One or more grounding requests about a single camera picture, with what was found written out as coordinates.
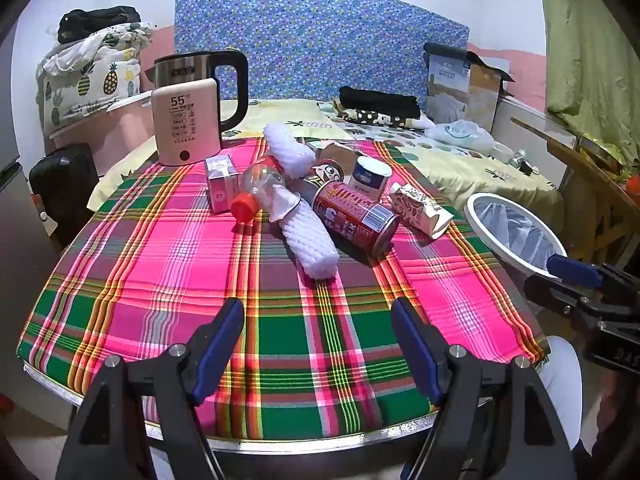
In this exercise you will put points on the red drink can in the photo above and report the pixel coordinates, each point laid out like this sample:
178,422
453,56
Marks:
350,215

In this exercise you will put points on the clear plastic bottle red cap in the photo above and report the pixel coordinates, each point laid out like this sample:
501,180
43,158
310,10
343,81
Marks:
260,180

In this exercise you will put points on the black bag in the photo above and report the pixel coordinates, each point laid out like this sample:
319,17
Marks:
95,22

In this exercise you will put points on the pineapple print quilt pile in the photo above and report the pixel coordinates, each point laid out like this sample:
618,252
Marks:
100,80

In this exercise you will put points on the white plastic bag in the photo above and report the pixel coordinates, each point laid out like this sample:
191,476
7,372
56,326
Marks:
462,132

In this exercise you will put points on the printed white bedding package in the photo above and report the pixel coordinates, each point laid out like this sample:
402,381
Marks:
447,90

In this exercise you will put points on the small pink box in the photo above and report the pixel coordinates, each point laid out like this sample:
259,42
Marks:
222,185

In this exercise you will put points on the yellow pineapple print bed sheet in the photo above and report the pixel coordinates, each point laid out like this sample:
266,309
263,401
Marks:
450,170

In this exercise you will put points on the cartoon face drink can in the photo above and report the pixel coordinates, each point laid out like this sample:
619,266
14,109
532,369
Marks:
322,172

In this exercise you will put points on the brown cardboard box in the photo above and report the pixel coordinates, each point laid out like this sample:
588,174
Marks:
482,90

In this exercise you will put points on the black folded clothes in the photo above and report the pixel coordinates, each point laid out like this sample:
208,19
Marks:
380,100

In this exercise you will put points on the pink storage box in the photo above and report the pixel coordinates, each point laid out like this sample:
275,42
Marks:
125,130

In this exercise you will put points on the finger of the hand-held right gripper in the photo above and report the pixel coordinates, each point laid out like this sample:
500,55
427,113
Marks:
570,267
555,292

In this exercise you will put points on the white cup blue label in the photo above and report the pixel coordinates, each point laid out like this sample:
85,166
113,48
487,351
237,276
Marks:
367,175

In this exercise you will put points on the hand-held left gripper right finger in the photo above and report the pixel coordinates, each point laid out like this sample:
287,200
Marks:
415,350

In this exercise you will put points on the white foam net sleeve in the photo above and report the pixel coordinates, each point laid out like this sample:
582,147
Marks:
310,240
287,147

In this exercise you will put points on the white cabinet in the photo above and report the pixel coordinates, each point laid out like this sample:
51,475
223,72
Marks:
530,115

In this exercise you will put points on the brown patterned white carton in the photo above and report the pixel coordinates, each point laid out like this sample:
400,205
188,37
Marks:
415,205

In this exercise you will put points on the person's light trousers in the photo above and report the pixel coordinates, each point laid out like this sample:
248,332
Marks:
560,385

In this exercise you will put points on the white round bin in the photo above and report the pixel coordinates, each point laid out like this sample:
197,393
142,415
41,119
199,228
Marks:
500,249

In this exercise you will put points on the brown cardboard tube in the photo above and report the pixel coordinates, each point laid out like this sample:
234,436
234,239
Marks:
340,155

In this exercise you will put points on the green curtain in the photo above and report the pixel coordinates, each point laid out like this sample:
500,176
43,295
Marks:
590,35

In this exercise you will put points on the small black object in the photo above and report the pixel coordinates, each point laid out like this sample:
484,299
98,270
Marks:
527,166

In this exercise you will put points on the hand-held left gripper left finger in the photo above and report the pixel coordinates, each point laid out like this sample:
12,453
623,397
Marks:
220,345

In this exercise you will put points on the wooden table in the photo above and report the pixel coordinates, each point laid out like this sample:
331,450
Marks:
590,180

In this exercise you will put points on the pink green plaid tablecloth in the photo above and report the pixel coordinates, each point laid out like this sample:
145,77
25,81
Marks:
175,260

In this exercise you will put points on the metal tray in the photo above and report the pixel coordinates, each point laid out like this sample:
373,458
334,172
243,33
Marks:
600,150

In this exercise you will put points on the brown polka dot cloth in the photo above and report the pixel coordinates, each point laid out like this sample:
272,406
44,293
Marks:
370,119

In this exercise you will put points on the white fruit print cloth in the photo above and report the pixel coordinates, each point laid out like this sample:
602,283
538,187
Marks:
380,135

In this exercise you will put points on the blue floral board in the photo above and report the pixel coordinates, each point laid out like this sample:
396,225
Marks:
325,35

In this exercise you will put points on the translucent bin liner bag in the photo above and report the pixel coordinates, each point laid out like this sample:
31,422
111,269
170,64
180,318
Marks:
520,230

